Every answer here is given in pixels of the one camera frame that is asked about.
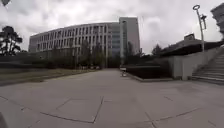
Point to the grass strip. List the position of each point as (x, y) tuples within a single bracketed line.
[(33, 74)]

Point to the large curved pale building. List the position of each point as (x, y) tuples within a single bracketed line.
[(83, 35)]

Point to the small pale bench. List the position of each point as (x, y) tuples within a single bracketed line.
[(123, 71)]

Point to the grey concrete stairs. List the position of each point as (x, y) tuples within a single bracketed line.
[(211, 70)]

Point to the dark pine tree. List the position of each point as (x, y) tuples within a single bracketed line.
[(9, 40)]

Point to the low dark-roofed building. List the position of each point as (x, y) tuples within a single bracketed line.
[(190, 46)]

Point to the tall lamp pole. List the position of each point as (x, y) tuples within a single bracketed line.
[(201, 26)]

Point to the grey concrete wall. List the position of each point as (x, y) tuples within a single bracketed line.
[(186, 65)]

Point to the dark hedge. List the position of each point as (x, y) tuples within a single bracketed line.
[(145, 71)]

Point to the row of dark trees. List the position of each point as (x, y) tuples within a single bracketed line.
[(83, 56)]

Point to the building corner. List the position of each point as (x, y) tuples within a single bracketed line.
[(219, 16)]

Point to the grey concrete slab pavement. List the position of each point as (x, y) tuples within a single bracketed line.
[(110, 96)]

